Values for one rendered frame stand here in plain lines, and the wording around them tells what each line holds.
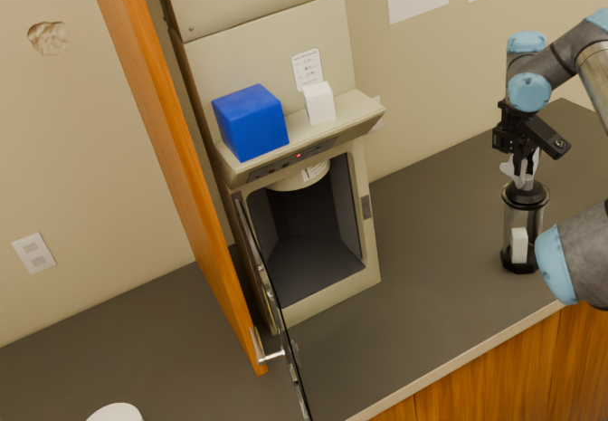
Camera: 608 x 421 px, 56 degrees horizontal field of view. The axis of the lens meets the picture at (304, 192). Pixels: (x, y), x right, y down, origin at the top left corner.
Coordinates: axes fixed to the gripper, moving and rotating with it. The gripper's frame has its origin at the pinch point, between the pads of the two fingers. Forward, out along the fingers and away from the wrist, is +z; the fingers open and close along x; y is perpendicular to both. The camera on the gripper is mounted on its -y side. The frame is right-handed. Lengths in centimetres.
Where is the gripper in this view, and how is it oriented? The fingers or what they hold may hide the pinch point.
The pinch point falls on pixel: (527, 181)
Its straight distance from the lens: 144.7
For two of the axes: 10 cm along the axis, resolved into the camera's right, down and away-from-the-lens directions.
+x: -7.4, 4.9, -4.6
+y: -6.5, -3.5, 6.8
